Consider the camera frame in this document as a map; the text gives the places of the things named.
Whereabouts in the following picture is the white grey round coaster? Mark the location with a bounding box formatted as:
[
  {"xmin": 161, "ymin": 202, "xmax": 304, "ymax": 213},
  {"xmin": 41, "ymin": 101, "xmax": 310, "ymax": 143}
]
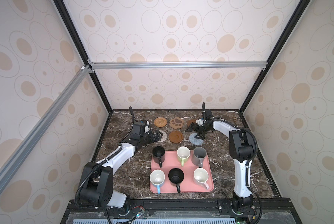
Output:
[{"xmin": 158, "ymin": 130, "xmax": 167, "ymax": 143}]

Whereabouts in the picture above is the woven rattan coaster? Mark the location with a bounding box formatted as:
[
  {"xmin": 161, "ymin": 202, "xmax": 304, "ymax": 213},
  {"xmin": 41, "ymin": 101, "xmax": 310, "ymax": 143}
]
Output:
[{"xmin": 154, "ymin": 117, "xmax": 167, "ymax": 127}]

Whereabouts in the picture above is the small brown wooden coaster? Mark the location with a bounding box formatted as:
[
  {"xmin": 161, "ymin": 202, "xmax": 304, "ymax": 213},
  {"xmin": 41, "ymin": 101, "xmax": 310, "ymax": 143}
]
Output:
[{"xmin": 168, "ymin": 131, "xmax": 184, "ymax": 144}]

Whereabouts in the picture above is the brown wooden round coaster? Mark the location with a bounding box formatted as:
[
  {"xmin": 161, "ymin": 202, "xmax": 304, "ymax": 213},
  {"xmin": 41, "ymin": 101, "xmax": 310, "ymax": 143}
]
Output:
[{"xmin": 187, "ymin": 119, "xmax": 196, "ymax": 127}]

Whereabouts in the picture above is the light blue woven coaster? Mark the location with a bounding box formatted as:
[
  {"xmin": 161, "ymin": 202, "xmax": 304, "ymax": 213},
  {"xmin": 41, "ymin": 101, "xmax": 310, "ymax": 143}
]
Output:
[{"xmin": 189, "ymin": 133, "xmax": 203, "ymax": 146}]

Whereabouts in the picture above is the cork paw print coaster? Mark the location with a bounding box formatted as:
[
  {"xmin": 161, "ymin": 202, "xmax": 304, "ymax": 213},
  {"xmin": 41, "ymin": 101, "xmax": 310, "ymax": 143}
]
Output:
[{"xmin": 169, "ymin": 117, "xmax": 184, "ymax": 129}]

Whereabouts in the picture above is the grey mug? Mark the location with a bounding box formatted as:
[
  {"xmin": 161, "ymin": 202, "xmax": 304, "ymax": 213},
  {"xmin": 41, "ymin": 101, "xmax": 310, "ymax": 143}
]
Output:
[{"xmin": 191, "ymin": 147, "xmax": 207, "ymax": 168}]

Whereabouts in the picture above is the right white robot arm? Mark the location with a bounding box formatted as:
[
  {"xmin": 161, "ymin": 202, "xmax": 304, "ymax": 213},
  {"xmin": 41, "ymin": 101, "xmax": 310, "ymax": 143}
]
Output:
[{"xmin": 186, "ymin": 119, "xmax": 258, "ymax": 213}]

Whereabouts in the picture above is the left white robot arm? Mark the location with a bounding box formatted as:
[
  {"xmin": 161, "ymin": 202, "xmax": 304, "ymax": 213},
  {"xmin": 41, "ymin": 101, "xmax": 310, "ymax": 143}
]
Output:
[{"xmin": 74, "ymin": 130, "xmax": 165, "ymax": 211}]

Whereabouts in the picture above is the black mug back left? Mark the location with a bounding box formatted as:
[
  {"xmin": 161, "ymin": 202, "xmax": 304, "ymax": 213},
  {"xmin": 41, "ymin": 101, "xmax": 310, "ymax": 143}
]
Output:
[{"xmin": 153, "ymin": 146, "xmax": 166, "ymax": 168}]

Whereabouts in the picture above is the black mug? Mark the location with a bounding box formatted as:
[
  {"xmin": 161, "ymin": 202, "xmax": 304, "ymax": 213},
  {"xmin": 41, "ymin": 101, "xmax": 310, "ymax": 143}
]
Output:
[
  {"xmin": 168, "ymin": 168, "xmax": 184, "ymax": 193},
  {"xmin": 153, "ymin": 146, "xmax": 166, "ymax": 168}
]

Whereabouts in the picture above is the green mug white inside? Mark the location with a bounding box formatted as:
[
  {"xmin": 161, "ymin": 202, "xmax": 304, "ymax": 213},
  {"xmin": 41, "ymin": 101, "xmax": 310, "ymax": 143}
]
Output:
[{"xmin": 177, "ymin": 147, "xmax": 191, "ymax": 167}]

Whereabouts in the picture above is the blue mug white inside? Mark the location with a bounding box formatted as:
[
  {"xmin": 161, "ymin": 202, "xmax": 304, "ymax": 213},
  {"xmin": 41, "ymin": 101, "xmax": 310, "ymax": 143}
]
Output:
[{"xmin": 150, "ymin": 169, "xmax": 166, "ymax": 194}]

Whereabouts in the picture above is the black mug front centre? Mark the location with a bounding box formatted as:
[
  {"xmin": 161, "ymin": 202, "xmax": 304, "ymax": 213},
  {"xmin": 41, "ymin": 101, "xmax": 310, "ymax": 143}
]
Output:
[{"xmin": 168, "ymin": 168, "xmax": 184, "ymax": 193}]

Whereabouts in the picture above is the pink plastic tray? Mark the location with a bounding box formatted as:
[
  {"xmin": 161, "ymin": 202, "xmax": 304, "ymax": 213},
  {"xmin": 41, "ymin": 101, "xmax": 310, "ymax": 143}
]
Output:
[{"xmin": 149, "ymin": 150, "xmax": 215, "ymax": 194}]

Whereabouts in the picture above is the pink mug white inside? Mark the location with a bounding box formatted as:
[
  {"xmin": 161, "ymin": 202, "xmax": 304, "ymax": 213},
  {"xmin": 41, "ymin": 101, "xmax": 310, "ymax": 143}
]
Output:
[{"xmin": 193, "ymin": 168, "xmax": 210, "ymax": 189}]

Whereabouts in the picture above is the horizontal aluminium rail back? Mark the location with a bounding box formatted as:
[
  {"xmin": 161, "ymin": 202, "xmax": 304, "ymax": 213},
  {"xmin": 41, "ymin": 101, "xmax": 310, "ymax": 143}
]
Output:
[{"xmin": 89, "ymin": 61, "xmax": 268, "ymax": 71}]

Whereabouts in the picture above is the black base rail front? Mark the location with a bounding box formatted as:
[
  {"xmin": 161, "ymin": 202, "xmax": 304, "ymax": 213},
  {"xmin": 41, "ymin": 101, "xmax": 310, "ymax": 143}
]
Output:
[{"xmin": 61, "ymin": 198, "xmax": 301, "ymax": 224}]

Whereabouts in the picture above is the black corner frame post left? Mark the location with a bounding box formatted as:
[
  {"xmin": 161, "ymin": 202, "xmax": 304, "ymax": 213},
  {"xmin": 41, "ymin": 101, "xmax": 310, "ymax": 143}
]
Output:
[{"xmin": 53, "ymin": 0, "xmax": 113, "ymax": 113}]

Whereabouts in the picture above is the black corner frame post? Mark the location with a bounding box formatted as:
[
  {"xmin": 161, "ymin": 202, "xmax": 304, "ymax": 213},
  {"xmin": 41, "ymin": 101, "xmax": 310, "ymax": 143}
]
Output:
[
  {"xmin": 53, "ymin": 0, "xmax": 113, "ymax": 113},
  {"xmin": 239, "ymin": 0, "xmax": 311, "ymax": 114}
]

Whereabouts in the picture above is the black corner frame post right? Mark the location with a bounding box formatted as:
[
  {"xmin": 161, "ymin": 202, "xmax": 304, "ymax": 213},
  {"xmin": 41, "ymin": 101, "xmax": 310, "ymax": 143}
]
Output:
[{"xmin": 239, "ymin": 0, "xmax": 311, "ymax": 114}]

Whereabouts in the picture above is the diagonal aluminium rail left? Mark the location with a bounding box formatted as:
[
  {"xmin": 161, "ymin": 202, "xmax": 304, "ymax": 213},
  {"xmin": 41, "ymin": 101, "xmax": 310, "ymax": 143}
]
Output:
[{"xmin": 0, "ymin": 65, "xmax": 92, "ymax": 211}]

